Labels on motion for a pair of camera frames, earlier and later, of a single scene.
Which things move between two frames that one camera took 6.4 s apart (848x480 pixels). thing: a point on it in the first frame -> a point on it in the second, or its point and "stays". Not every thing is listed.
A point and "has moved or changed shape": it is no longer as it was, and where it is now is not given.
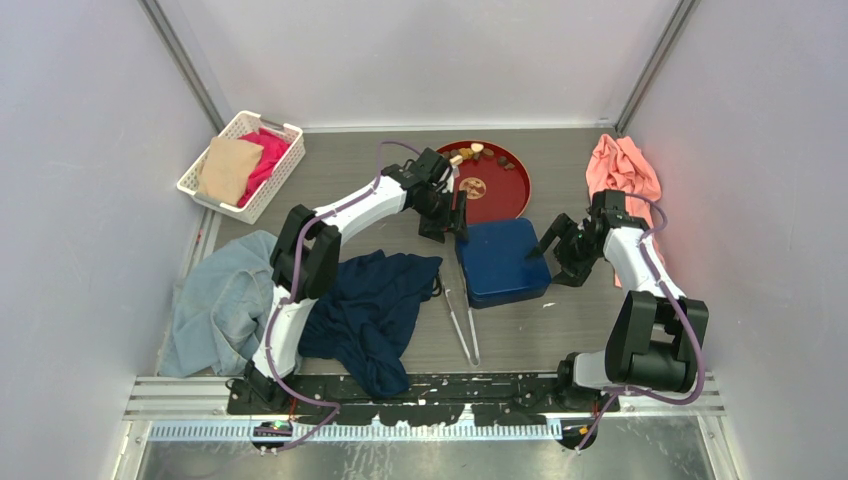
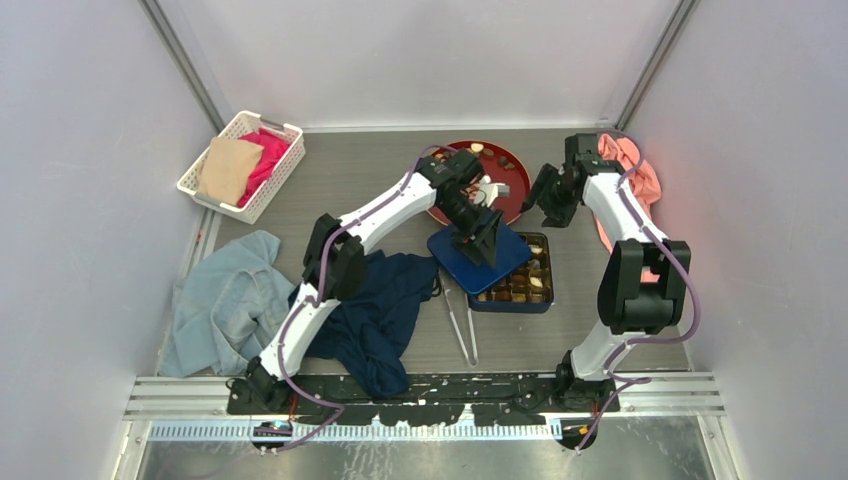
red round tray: [496, 179] stays
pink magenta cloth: [274, 145] stays
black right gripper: [573, 273] -> [558, 217]
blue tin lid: [496, 262] has moved or changed shape
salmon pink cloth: [618, 164] stays
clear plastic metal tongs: [478, 358] stays
